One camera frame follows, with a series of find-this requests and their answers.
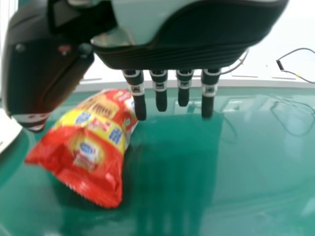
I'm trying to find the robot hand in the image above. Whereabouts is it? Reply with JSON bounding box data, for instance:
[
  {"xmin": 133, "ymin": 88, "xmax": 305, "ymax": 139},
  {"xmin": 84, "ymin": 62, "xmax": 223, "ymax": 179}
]
[{"xmin": 1, "ymin": 0, "xmax": 290, "ymax": 133}]

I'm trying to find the red biscuit packet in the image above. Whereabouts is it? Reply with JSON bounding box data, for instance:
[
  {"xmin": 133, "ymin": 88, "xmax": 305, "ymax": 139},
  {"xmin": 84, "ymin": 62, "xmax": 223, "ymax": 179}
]
[{"xmin": 24, "ymin": 88, "xmax": 140, "ymax": 209}]

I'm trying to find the white plate brown leaf pattern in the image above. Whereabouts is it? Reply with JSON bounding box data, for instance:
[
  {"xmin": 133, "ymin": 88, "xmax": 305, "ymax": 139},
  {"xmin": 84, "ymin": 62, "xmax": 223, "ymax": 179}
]
[{"xmin": 0, "ymin": 109, "xmax": 22, "ymax": 154}]

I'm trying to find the grey cable with connector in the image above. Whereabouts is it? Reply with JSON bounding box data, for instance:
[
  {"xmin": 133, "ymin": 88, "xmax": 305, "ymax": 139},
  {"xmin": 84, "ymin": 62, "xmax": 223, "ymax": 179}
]
[{"xmin": 275, "ymin": 48, "xmax": 315, "ymax": 84}]

